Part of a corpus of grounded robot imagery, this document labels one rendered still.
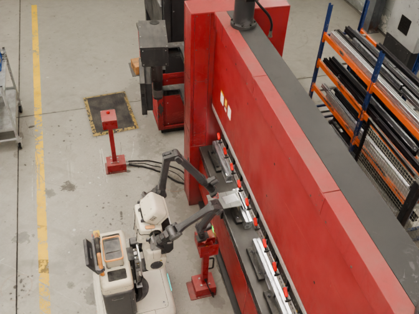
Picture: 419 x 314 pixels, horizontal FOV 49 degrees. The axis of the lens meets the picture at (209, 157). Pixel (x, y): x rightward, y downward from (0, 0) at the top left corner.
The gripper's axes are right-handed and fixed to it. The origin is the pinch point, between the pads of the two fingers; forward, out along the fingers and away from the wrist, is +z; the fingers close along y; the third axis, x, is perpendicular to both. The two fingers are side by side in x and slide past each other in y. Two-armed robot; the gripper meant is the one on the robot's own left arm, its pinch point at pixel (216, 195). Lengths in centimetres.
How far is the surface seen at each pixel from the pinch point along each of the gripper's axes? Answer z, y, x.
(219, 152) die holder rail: 20, 61, -13
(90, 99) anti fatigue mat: 45, 309, 133
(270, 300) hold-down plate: 21, -95, -4
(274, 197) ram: -47, -66, -47
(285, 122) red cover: -96, -60, -79
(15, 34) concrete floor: -8, 527, 225
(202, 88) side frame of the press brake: -39, 85, -33
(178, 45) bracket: -53, 143, -32
